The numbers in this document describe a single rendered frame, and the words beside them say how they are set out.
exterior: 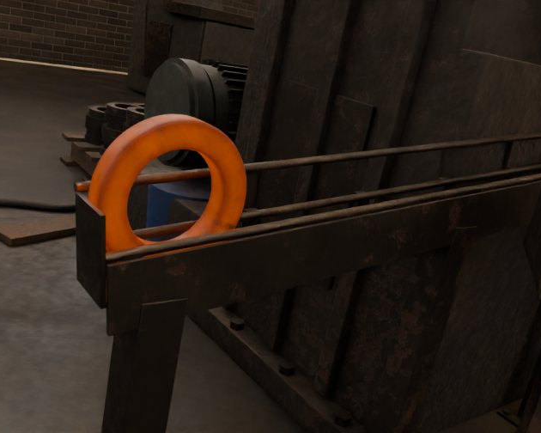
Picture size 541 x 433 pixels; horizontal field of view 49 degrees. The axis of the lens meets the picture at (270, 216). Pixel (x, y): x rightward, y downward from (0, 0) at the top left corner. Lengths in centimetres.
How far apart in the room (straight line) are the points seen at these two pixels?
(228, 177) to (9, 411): 85
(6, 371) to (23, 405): 13
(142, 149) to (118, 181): 4
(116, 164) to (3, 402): 88
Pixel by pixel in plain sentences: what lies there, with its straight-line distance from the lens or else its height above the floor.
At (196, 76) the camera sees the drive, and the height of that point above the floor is 64.
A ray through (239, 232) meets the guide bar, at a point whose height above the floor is 61.
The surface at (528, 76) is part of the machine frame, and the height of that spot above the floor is 85.
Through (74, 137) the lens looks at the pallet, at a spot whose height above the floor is 14.
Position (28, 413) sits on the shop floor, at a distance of 139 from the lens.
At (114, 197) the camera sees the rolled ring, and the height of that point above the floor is 65.
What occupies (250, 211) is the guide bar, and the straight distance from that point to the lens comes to 80.
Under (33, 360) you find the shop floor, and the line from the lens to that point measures 155.
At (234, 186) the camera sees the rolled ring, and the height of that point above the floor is 66.
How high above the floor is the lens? 84
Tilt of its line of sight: 17 degrees down
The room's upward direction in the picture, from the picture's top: 12 degrees clockwise
